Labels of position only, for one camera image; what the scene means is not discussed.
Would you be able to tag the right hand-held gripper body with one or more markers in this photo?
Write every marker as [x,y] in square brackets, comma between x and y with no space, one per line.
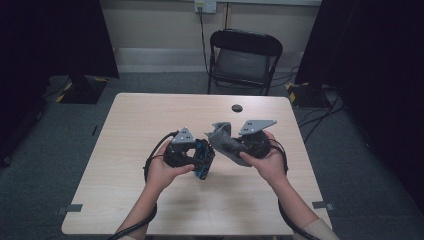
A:
[255,127]

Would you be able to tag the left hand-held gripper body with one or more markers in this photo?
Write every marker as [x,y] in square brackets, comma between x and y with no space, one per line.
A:
[182,137]

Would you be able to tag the blue toy car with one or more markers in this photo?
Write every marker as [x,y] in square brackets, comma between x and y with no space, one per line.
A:
[201,173]

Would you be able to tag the grey cloth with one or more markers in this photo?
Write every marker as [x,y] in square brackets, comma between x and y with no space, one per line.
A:
[223,143]

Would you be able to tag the person's right hand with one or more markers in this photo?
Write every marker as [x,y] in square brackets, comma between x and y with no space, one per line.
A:
[271,166]

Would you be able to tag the person's left hand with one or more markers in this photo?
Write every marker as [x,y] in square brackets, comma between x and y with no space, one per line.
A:
[158,175]

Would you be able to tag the black stand base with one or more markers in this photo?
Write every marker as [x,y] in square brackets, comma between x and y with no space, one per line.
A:
[306,96]
[83,91]

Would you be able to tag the black folding chair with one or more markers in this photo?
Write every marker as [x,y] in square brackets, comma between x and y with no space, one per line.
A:
[245,63]

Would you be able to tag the small black floor strip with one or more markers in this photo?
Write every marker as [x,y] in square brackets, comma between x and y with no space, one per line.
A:
[95,130]

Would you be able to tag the person's beige sleeve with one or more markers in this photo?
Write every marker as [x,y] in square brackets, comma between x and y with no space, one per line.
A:
[320,231]

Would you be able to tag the black curtain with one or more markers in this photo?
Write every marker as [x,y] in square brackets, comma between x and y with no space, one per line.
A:
[373,66]
[50,40]

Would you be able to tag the grey table edge bracket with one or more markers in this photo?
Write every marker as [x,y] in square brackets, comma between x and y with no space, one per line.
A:
[71,208]
[323,205]

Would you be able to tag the white wall socket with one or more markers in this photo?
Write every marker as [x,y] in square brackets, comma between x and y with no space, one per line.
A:
[205,6]

